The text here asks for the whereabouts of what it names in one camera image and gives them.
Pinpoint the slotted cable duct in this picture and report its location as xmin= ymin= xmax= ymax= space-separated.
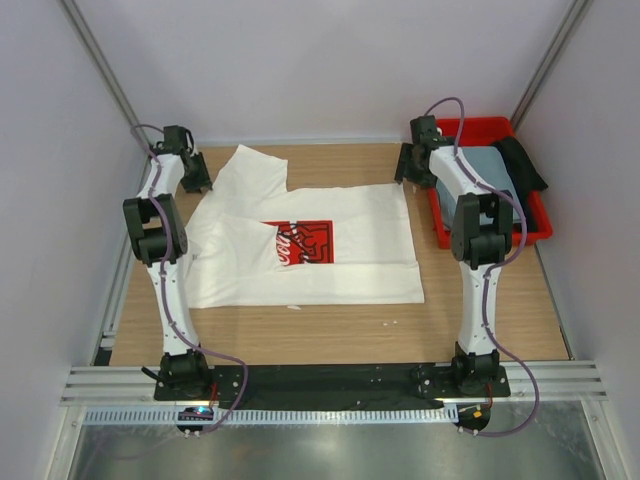
xmin=83 ymin=405 xmax=458 ymax=426

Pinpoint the grey folded t shirt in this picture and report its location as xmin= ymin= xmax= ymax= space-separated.
xmin=436 ymin=146 xmax=520 ymax=230

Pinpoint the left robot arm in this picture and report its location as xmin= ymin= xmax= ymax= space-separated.
xmin=123 ymin=125 xmax=212 ymax=401

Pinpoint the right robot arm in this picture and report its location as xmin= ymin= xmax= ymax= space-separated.
xmin=395 ymin=115 xmax=513 ymax=398

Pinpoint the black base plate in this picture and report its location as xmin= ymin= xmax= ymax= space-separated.
xmin=141 ymin=363 xmax=511 ymax=412

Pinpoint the aluminium frame post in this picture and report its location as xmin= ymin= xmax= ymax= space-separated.
xmin=510 ymin=0 xmax=593 ymax=131
xmin=60 ymin=0 xmax=155 ymax=153

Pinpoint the left aluminium frame post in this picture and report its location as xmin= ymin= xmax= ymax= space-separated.
xmin=60 ymin=0 xmax=155 ymax=153

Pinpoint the black t shirt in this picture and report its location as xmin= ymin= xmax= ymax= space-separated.
xmin=491 ymin=136 xmax=548 ymax=234

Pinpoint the red plastic bin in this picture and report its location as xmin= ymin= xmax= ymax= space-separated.
xmin=427 ymin=117 xmax=553 ymax=250

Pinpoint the right aluminium frame post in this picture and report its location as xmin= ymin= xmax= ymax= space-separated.
xmin=510 ymin=0 xmax=593 ymax=131

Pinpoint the white t shirt red print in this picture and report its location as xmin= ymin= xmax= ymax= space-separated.
xmin=186 ymin=145 xmax=424 ymax=309

